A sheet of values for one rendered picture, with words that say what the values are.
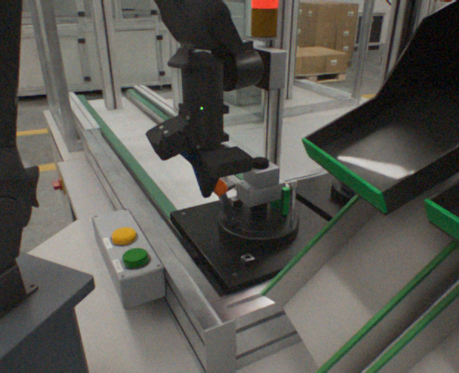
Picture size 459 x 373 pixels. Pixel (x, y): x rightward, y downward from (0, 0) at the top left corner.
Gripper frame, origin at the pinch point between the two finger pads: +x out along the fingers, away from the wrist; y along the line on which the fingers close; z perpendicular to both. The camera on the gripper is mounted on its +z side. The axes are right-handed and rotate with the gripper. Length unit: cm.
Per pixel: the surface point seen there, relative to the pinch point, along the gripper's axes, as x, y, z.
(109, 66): 1, -106, -9
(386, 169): -11.6, 28.9, -4.8
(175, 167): 16.9, -42.6, -9.9
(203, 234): 11.7, -2.3, -0.2
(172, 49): -8, -75, -23
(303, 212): 11.7, -0.5, -19.9
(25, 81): 81, -526, 12
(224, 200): 4.6, 0.5, -3.0
